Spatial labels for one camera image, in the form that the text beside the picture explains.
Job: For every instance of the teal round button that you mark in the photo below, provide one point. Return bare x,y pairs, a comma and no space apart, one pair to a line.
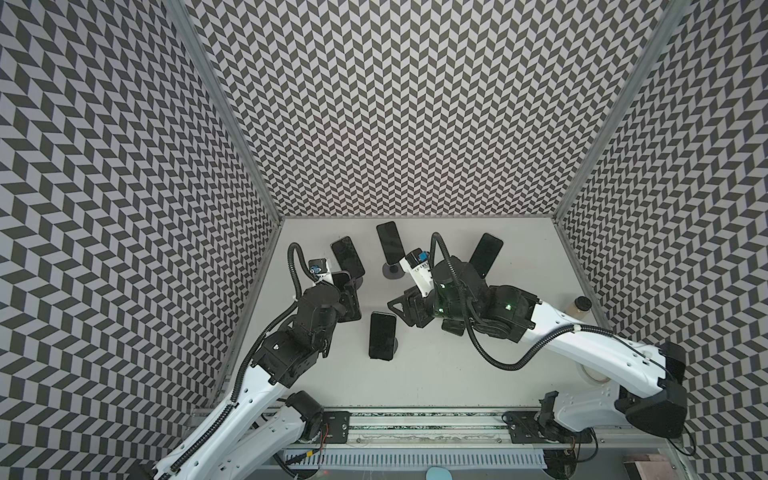
438,473

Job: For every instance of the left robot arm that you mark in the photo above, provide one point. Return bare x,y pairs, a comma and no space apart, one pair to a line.
260,416

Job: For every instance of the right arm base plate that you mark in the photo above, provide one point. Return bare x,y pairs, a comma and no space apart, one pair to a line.
524,427

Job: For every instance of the aluminium front rail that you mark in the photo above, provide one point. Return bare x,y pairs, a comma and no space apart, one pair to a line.
481,427

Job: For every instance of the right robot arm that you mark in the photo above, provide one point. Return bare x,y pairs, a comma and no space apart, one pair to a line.
509,326

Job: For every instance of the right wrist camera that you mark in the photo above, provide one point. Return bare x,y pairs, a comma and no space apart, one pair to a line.
416,264

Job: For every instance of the small jar black lid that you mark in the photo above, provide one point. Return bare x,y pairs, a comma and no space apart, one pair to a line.
583,303

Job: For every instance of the black phone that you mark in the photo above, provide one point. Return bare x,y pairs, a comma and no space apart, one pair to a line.
381,335
391,242
485,254
347,257

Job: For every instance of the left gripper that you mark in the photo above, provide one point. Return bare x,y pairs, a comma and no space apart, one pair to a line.
342,310

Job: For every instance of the brown box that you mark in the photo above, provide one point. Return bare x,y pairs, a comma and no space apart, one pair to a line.
649,467

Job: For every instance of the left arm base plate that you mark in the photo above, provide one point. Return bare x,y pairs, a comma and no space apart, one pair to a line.
335,426

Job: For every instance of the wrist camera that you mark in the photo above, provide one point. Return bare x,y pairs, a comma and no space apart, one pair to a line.
320,271
416,264

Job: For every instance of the white slotted cable duct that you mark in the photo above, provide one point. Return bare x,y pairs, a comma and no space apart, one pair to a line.
417,459

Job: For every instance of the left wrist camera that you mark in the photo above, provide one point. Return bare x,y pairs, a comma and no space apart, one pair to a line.
320,271

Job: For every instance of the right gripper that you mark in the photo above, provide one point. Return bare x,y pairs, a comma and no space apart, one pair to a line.
414,302

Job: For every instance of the purple edged phone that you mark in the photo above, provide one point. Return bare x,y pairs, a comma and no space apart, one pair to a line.
349,300

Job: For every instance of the tape roll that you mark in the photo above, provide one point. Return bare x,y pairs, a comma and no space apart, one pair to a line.
594,376

